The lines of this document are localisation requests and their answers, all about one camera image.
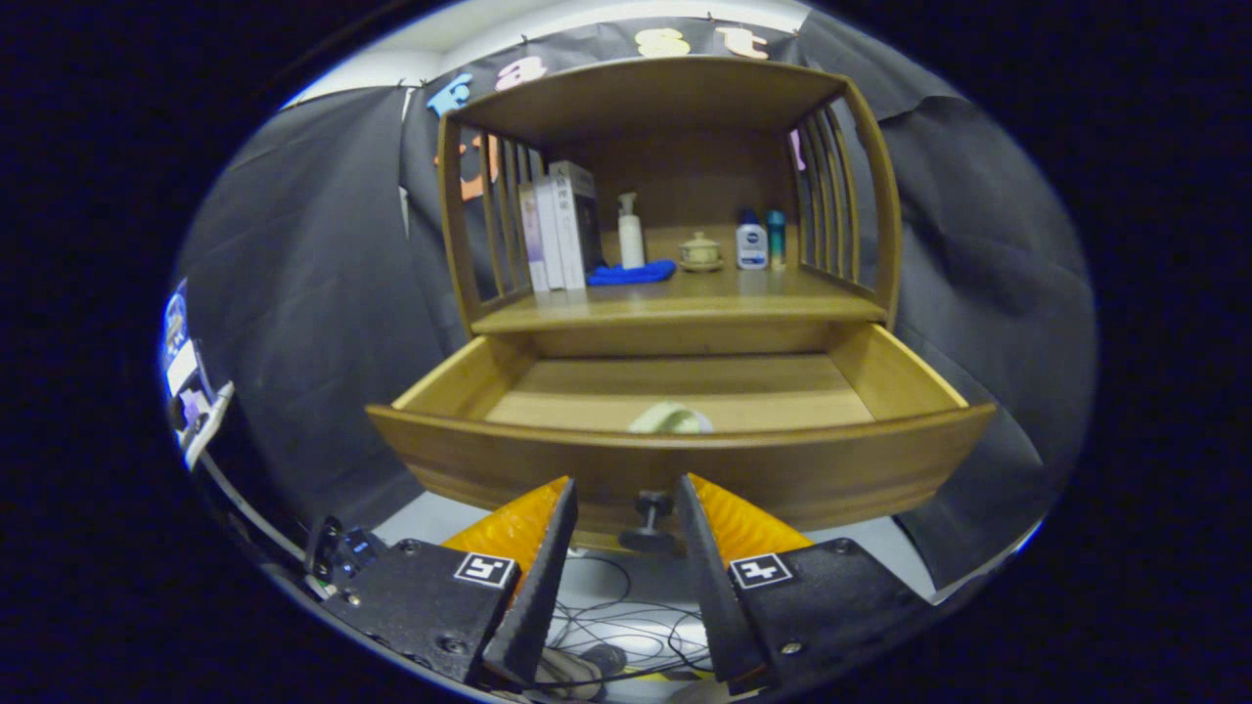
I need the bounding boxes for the blue cloth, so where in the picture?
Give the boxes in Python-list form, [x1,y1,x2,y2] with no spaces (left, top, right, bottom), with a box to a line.
[586,258,678,286]

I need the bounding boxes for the beige lidded tea cup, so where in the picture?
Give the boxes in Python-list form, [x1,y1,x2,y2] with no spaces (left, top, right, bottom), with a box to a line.
[678,231,725,273]

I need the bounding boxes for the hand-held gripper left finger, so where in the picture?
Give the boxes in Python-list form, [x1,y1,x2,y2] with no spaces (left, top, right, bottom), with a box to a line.
[318,476,580,687]

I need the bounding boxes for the lavender book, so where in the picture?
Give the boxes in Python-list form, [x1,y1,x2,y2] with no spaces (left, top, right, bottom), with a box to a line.
[518,183,551,293]

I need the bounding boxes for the white book with dark cover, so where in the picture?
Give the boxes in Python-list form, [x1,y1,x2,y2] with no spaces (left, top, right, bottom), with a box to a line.
[548,160,607,291]

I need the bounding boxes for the white pump bottle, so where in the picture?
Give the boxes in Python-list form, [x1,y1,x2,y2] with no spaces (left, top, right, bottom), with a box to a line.
[617,192,647,270]

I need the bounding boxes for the black floor cables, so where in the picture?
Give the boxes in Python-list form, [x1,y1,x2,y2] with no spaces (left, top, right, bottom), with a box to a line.
[543,552,720,685]

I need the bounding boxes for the wooden drawer with black knob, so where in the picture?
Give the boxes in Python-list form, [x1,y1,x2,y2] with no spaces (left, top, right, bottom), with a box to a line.
[365,321,997,553]

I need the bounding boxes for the wooden countertop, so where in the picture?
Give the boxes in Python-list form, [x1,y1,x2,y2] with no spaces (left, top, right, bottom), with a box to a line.
[469,259,886,335]

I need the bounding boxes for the pale green slipper grey sole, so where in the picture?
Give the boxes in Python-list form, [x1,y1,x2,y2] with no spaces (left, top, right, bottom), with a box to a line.
[627,401,715,435]

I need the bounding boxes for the white stand with printed panel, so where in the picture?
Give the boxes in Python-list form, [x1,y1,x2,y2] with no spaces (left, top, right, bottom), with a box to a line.
[161,279,236,470]

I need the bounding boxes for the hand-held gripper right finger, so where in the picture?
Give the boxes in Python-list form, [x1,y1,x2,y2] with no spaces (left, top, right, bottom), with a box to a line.
[675,473,935,695]

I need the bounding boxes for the white lotion bottle blue cap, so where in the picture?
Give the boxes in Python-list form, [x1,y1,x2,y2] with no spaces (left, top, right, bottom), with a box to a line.
[736,210,769,271]

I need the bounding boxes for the wooden cabinet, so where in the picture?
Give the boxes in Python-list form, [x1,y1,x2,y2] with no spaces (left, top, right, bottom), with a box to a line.
[435,54,903,358]

